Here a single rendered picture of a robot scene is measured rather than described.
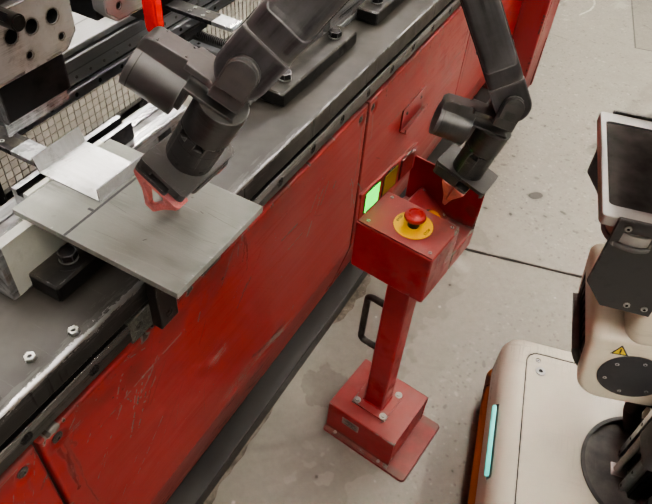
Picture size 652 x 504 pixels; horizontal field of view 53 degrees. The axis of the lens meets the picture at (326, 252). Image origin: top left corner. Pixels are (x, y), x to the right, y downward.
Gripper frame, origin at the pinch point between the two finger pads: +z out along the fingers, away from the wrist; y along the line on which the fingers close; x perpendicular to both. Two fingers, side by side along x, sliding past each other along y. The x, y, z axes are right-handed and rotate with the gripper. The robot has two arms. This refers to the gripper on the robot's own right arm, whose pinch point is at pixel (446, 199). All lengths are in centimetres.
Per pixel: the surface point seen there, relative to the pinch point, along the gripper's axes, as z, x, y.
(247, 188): -1.5, 28.1, 26.1
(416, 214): -2.5, 10.2, 2.0
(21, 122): -21, 56, 44
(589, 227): 72, -108, -39
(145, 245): -17, 56, 22
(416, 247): -0.4, 14.5, -1.6
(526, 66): 66, -162, 18
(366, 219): 2.4, 14.1, 8.7
